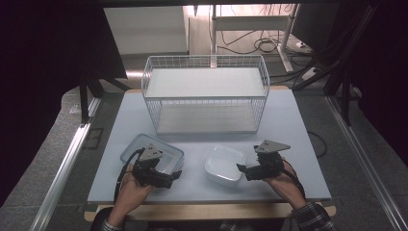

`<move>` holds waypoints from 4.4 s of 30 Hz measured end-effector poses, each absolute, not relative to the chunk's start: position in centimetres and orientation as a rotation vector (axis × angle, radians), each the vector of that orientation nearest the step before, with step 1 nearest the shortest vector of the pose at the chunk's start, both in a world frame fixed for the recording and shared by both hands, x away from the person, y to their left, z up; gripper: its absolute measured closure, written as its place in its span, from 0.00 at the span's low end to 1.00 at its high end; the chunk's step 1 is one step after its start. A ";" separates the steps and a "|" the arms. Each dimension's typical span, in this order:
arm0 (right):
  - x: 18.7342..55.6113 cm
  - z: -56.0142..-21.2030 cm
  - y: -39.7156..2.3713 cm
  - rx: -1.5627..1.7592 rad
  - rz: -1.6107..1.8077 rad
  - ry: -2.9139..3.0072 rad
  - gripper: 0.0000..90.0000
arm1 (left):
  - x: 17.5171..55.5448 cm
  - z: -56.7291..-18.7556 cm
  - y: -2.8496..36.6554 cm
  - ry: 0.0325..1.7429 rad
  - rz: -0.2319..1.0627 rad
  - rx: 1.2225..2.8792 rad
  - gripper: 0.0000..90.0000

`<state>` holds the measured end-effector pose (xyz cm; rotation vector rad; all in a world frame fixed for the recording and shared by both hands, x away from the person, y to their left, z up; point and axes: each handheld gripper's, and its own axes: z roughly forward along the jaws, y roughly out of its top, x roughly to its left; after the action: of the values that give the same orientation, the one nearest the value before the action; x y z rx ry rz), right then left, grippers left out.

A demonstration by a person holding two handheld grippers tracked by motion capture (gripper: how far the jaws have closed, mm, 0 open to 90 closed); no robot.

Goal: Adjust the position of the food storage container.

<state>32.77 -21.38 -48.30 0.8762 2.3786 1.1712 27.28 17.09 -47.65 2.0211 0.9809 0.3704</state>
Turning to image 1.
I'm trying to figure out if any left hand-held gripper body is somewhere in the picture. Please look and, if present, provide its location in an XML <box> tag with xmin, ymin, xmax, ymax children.
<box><xmin>131</xmin><ymin>143</ymin><xmax>175</xmax><ymax>190</ymax></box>

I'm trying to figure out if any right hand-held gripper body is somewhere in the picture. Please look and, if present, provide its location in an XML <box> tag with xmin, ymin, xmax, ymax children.
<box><xmin>247</xmin><ymin>139</ymin><xmax>292</xmax><ymax>182</ymax></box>

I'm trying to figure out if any black metal stand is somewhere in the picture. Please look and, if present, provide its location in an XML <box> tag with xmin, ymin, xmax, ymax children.
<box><xmin>292</xmin><ymin>3</ymin><xmax>381</xmax><ymax>127</ymax></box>
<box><xmin>77</xmin><ymin>68</ymin><xmax>131</xmax><ymax>125</ymax></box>

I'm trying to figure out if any hand-held gripper cable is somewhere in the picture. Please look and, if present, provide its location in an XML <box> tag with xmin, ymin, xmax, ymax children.
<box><xmin>278</xmin><ymin>157</ymin><xmax>307</xmax><ymax>200</ymax></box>
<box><xmin>113</xmin><ymin>147</ymin><xmax>146</xmax><ymax>204</ymax></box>

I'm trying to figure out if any white wire shelf rack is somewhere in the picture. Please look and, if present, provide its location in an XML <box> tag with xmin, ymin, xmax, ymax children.
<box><xmin>140</xmin><ymin>54</ymin><xmax>270</xmax><ymax>136</ymax></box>

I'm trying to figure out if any white cabinet panel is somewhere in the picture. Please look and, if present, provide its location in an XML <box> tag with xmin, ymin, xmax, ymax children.
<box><xmin>103</xmin><ymin>5</ymin><xmax>190</xmax><ymax>56</ymax></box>

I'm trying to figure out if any left hand-held gripper cable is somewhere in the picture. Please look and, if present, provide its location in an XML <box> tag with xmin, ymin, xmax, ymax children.
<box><xmin>113</xmin><ymin>147</ymin><xmax>146</xmax><ymax>204</ymax></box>

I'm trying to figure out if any white square bowl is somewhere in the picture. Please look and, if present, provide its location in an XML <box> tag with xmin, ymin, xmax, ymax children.
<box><xmin>204</xmin><ymin>144</ymin><xmax>247</xmax><ymax>186</ymax></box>

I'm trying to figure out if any aluminium floor rail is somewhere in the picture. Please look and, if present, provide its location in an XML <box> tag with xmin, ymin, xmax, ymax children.
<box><xmin>29</xmin><ymin>95</ymin><xmax>103</xmax><ymax>231</ymax></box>
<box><xmin>324</xmin><ymin>95</ymin><xmax>408</xmax><ymax>231</ymax></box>

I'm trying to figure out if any clear plastic food container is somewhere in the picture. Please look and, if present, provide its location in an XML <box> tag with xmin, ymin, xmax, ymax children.
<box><xmin>119</xmin><ymin>133</ymin><xmax>186</xmax><ymax>176</ymax></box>

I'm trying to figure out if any dark monitor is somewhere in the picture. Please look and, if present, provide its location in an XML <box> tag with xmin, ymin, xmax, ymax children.
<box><xmin>290</xmin><ymin>3</ymin><xmax>342</xmax><ymax>53</ymax></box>

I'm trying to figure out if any right hand-held gripper cable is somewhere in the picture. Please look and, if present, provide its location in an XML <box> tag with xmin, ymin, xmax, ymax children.
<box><xmin>278</xmin><ymin>157</ymin><xmax>307</xmax><ymax>200</ymax></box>

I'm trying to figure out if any white power strip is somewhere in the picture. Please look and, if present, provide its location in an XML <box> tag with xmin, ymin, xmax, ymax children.
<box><xmin>300</xmin><ymin>66</ymin><xmax>319</xmax><ymax>82</ymax></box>

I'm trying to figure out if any black curtain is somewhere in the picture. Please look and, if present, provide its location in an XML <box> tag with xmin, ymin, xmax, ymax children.
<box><xmin>0</xmin><ymin>0</ymin><xmax>129</xmax><ymax>208</ymax></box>
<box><xmin>333</xmin><ymin>0</ymin><xmax>408</xmax><ymax>159</ymax></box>

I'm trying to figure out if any white desk frame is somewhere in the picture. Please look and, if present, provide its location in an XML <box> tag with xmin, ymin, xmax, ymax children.
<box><xmin>209</xmin><ymin>3</ymin><xmax>301</xmax><ymax>74</ymax></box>

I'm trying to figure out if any person's left hand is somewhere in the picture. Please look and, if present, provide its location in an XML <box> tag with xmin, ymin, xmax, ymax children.
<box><xmin>118</xmin><ymin>172</ymin><xmax>156</xmax><ymax>210</ymax></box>

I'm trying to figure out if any thin black floor cable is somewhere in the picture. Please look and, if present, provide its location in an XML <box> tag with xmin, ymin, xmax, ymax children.
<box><xmin>307</xmin><ymin>130</ymin><xmax>328</xmax><ymax>159</ymax></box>

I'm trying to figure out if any bundle of black floor cables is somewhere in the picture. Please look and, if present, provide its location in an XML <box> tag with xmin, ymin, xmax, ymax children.
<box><xmin>217</xmin><ymin>29</ymin><xmax>317</xmax><ymax>57</ymax></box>

